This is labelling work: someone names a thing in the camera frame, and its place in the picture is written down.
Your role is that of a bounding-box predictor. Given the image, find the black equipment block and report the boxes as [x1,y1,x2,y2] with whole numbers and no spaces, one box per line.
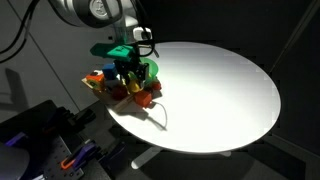
[0,99,98,148]

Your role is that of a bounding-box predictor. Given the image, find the green translucent bowl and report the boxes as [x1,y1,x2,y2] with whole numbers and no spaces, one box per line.
[139,57,160,81]

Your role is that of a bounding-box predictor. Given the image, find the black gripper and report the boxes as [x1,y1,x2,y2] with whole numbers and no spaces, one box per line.
[113,54,149,86]

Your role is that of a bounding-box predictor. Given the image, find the white string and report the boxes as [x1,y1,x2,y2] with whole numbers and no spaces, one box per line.
[149,100,169,130]

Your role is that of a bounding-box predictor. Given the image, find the orange dice cube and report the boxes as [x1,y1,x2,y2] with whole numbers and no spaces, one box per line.
[85,69,106,92]

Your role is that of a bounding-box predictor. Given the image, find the purple clamp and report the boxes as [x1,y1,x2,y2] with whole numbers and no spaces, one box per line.
[70,139,98,168]

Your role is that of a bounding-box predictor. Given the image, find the black wall cable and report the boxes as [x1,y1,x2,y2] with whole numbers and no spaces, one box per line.
[0,0,38,56]
[0,19,33,65]

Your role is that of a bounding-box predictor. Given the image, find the red apple toy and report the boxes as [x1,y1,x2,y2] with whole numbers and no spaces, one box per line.
[111,85,128,101]

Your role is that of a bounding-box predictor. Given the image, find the yellow lemon toy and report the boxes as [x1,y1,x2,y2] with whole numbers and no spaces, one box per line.
[127,78,141,95]

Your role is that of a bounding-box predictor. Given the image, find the small red toy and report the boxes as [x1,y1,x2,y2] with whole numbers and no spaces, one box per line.
[151,81,163,92]

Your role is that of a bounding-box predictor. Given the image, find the orange clamp handle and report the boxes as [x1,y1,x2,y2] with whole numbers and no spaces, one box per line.
[60,157,77,170]

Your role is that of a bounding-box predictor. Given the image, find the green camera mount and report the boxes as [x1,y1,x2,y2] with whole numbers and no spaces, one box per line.
[89,42,142,63]

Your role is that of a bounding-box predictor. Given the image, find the orange cube block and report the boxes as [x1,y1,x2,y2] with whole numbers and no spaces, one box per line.
[134,90,154,108]

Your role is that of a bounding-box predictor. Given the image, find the wooden tray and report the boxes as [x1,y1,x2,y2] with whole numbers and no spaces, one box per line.
[81,75,163,114]

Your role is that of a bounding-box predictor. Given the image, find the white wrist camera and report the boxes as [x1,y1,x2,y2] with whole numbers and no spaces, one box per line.
[132,27,153,41]

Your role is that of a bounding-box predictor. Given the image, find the black perforated board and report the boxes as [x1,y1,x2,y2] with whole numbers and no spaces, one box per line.
[31,128,86,180]

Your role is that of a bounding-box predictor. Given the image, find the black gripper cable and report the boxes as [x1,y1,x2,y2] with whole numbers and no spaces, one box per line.
[135,32,157,58]

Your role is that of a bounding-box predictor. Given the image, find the blue cube block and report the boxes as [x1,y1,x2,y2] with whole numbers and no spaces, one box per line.
[101,63,119,81]

